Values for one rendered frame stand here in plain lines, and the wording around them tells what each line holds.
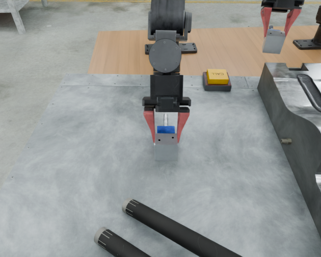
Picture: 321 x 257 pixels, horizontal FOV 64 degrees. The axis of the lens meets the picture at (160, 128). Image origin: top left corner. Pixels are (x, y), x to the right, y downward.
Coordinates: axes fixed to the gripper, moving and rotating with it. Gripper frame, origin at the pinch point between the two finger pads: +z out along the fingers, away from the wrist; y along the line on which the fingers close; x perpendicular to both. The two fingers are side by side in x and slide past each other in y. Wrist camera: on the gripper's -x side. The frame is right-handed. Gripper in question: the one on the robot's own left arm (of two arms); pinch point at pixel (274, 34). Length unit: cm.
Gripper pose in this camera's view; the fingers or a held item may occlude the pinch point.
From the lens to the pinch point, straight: 86.2
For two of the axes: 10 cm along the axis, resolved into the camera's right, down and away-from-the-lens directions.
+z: -1.0, 9.6, 2.7
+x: 2.0, -2.4, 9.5
